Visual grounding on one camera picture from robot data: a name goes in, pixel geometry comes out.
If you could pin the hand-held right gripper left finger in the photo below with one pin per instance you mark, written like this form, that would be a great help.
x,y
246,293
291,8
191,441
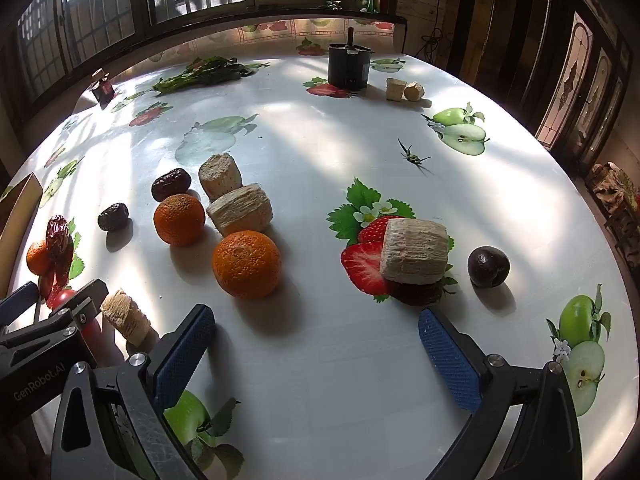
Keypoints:
x,y
182,355

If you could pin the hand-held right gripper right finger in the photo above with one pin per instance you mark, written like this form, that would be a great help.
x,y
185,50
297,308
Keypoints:
x,y
450,360

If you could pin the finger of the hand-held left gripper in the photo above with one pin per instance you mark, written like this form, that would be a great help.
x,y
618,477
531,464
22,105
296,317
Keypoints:
x,y
85,300
17,302

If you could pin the small sugarcane piece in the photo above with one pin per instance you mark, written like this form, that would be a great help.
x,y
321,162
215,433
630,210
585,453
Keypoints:
x,y
125,316

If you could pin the small orange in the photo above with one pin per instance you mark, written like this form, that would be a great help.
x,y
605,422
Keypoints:
x,y
36,259

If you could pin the wrinkled red date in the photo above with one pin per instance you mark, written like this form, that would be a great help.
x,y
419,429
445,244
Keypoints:
x,y
59,247

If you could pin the cardboard box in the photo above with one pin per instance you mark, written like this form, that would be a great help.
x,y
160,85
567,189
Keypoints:
x,y
20,210

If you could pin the large orange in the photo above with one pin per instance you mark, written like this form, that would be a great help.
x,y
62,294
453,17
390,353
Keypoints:
x,y
246,263

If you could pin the thick sugarcane piece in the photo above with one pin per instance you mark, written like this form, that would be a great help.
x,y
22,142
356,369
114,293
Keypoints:
x,y
412,252

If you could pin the medium orange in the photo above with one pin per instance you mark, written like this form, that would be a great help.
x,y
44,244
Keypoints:
x,y
179,219

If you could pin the wide sugarcane piece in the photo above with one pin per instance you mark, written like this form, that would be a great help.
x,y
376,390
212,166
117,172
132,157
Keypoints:
x,y
240,210

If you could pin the dark brown date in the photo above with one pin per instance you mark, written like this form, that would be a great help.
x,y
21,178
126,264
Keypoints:
x,y
112,216

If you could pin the dark purple plum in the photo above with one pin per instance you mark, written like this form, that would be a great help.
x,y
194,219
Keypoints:
x,y
488,266

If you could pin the glossy red date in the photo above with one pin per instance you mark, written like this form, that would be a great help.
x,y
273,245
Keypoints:
x,y
169,185

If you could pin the upright sugarcane piece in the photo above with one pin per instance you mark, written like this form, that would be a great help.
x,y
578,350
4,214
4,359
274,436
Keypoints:
x,y
220,176

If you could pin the small green fruit stem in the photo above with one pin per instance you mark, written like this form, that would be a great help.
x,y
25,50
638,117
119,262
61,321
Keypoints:
x,y
412,156

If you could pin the small dark glass jar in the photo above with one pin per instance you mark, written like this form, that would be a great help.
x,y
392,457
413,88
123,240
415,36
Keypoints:
x,y
103,89

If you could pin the cluttered wooden chair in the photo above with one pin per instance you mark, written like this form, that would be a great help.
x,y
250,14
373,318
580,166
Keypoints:
x,y
614,192

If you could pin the fruit print tablecloth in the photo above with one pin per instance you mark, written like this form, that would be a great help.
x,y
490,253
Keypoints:
x,y
310,150

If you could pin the green leafy vegetable bunch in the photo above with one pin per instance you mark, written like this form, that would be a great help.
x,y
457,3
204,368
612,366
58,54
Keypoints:
x,y
205,72

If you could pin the window with metal grille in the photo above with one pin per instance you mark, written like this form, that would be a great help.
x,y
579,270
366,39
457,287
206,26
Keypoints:
x,y
140,0

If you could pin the black cylindrical container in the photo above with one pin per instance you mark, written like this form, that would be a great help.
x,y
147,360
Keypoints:
x,y
349,67

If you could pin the wooden door with glass panels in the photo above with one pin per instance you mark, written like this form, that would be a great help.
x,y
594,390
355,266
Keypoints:
x,y
575,70

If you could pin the small dark windowsill item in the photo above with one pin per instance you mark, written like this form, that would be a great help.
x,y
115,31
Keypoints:
x,y
331,5

